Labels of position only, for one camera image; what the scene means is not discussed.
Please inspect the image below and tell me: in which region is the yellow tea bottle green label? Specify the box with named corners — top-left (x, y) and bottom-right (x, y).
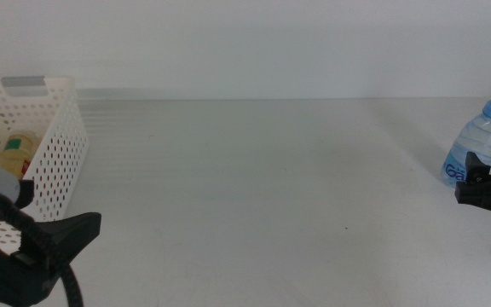
top-left (0, 130), bottom-right (42, 181)

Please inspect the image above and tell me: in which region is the clear water bottle blue cap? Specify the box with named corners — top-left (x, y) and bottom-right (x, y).
top-left (440, 99), bottom-right (491, 189)

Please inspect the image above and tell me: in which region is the white perforated plastic basket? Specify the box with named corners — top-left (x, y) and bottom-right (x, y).
top-left (0, 75), bottom-right (90, 257)

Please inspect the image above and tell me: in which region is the black braided left camera cable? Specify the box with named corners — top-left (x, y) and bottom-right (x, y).
top-left (0, 177), bottom-right (85, 307)

